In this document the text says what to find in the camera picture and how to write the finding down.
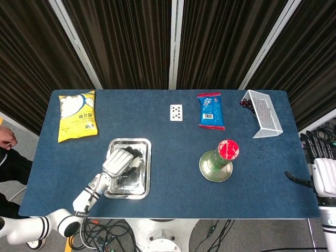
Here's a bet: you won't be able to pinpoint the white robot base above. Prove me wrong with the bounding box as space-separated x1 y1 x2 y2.
123 218 200 252

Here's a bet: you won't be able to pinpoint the blue felt table cover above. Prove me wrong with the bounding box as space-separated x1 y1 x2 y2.
18 89 321 219

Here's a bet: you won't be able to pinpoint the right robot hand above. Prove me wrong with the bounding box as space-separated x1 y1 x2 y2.
285 130 336 197

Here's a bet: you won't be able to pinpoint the dark brown pleated curtain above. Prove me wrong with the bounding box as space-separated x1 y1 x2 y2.
246 0 336 131
61 0 174 90
0 0 96 135
177 0 289 90

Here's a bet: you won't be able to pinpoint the round steel plate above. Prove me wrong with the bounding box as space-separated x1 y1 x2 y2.
199 149 234 183

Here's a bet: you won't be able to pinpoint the white wire mesh basket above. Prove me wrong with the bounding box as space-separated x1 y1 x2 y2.
245 89 284 139

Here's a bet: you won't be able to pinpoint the coiled black cable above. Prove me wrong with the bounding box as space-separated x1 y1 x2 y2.
313 123 336 144

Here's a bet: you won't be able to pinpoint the yellow snack bag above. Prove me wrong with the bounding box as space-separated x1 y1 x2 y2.
57 90 99 143

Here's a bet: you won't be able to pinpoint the rectangular steel tray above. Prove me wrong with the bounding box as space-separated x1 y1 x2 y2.
103 138 152 200

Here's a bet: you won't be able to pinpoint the yellow floor tape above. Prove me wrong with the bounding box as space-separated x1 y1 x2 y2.
64 235 77 252

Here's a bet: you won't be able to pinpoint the black cable with inline switch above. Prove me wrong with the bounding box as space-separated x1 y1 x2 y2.
193 219 236 252

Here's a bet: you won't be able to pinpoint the white sneaker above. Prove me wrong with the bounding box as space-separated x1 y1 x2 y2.
26 237 47 249

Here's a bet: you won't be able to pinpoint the white partition frame post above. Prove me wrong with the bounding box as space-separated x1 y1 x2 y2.
238 0 302 90
0 111 40 138
299 108 336 138
48 0 103 90
168 0 184 90

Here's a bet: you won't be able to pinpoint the black floor cable bundle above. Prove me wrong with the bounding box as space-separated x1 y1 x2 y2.
76 219 139 252

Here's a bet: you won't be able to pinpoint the playing card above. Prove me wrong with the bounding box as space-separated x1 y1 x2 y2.
170 104 183 122

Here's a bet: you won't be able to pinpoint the bystander bare hand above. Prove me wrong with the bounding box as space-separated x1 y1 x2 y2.
0 125 18 150

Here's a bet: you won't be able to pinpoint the dark red grape bunch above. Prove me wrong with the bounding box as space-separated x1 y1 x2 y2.
239 98 254 110

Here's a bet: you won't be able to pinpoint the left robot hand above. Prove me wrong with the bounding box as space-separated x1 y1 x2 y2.
101 146 144 184

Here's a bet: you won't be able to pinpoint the blue snack packet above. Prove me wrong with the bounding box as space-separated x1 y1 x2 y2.
197 92 226 131

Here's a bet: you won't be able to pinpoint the person black trousers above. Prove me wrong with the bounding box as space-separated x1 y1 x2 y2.
0 149 34 218

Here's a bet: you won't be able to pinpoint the white floor cable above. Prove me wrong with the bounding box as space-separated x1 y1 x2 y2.
80 223 99 249

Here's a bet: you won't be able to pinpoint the green red-lidded chip can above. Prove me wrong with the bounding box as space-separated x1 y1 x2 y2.
208 139 240 173

